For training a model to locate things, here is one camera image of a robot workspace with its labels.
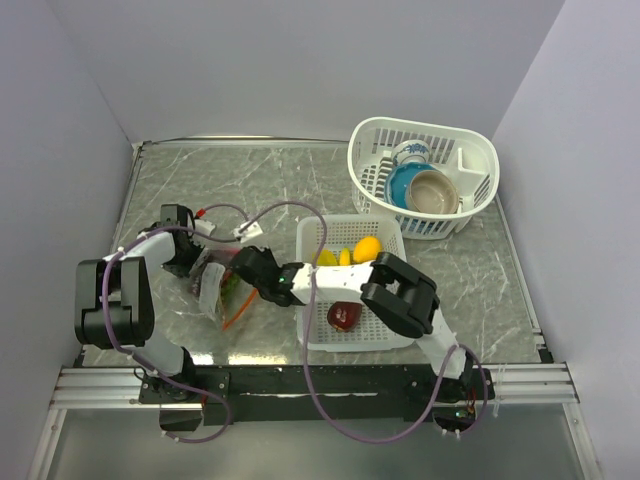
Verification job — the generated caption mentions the purple fake grapes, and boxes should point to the purple fake grapes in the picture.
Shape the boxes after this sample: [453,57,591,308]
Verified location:
[189,277,202,297]

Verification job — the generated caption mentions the clear zip top bag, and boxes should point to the clear zip top bag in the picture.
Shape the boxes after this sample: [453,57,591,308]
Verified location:
[189,247,258,331]

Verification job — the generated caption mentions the white perforated rectangular basket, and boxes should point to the white perforated rectangular basket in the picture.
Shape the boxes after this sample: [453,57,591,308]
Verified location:
[296,214,412,353]

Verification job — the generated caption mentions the yellow fake banana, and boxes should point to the yellow fake banana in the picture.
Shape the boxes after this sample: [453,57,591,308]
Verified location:
[339,248,352,266]

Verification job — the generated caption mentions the red fake apple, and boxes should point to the red fake apple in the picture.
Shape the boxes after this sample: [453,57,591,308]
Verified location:
[326,302,362,333]

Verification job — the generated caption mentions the yellow fake lemon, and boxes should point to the yellow fake lemon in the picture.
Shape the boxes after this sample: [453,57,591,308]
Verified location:
[352,236,383,264]

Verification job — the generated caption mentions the red fake pepper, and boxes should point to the red fake pepper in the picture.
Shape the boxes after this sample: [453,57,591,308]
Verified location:
[211,249,239,270]

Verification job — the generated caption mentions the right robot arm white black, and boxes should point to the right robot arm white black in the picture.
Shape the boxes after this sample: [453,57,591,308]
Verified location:
[231,246,473,403]

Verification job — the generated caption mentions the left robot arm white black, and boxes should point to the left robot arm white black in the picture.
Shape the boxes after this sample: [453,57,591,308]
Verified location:
[74,204,203,402]

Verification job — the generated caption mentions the green fake lettuce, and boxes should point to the green fake lettuce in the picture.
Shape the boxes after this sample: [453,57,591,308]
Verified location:
[220,275,240,305]

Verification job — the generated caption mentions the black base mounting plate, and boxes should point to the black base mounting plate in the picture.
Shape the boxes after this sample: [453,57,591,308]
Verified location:
[138,364,496,433]

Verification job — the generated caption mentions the teal bowl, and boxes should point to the teal bowl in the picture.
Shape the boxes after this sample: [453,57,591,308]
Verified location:
[384,163,433,209]

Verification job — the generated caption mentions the beige bowl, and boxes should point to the beige bowl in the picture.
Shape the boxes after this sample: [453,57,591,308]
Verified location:
[406,170,459,215]

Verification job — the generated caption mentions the blue white porcelain cup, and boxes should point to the blue white porcelain cup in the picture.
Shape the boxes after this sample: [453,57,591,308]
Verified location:
[391,139,431,167]

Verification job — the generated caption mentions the white oval dish rack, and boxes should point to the white oval dish rack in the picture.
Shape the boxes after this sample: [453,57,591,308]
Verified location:
[347,117,500,240]

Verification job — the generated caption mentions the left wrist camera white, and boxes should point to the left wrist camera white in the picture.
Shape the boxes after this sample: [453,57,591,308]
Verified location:
[193,218,216,244]

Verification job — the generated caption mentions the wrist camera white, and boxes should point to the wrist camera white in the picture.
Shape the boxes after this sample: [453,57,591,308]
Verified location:
[193,218,216,244]
[232,221,264,245]

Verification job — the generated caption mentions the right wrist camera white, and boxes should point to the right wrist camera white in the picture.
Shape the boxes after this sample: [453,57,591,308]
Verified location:
[232,221,264,245]

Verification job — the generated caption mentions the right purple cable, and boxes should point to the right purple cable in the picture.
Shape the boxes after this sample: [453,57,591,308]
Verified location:
[238,200,490,445]

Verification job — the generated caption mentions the purple cable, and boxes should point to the purple cable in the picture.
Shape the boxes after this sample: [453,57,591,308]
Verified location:
[102,203,251,445]
[238,200,490,445]

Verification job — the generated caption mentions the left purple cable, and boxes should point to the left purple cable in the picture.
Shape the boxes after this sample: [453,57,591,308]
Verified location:
[102,203,251,445]

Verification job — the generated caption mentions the aluminium frame rail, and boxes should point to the aluminium frame rail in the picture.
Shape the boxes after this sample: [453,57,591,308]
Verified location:
[49,364,579,410]

